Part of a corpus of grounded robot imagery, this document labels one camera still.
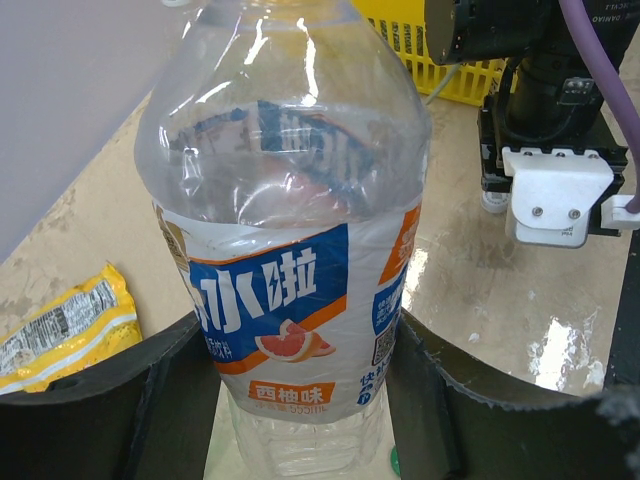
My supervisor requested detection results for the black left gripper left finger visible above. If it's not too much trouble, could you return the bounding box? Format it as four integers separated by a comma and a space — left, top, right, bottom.
1, 314, 221, 479

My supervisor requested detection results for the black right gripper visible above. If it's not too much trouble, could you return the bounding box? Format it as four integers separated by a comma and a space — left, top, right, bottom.
478, 94, 628, 235

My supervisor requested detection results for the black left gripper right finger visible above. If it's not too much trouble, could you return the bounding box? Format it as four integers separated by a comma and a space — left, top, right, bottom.
386, 312, 639, 479

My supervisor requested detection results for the small labelled clear bottle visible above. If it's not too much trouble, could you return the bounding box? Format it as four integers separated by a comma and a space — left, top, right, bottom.
134, 1, 431, 479

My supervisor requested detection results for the small white bottle cap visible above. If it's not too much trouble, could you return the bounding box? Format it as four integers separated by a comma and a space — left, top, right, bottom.
481, 191, 510, 215

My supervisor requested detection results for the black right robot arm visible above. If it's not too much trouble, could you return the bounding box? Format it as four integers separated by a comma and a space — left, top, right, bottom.
424, 1, 628, 200

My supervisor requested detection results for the green bottle cap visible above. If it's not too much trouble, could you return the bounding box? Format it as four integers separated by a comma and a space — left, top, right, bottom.
389, 446, 401, 478

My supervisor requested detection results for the yellow plastic basket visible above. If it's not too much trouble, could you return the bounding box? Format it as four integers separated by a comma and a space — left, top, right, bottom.
349, 0, 516, 107

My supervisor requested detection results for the yellow snack bag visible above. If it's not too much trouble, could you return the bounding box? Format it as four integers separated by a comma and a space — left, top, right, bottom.
1, 263, 143, 395

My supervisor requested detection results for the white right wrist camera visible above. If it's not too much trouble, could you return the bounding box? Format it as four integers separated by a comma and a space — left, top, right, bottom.
502, 147, 639, 249

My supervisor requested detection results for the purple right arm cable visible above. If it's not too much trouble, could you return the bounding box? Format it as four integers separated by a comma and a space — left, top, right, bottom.
557, 0, 640, 216

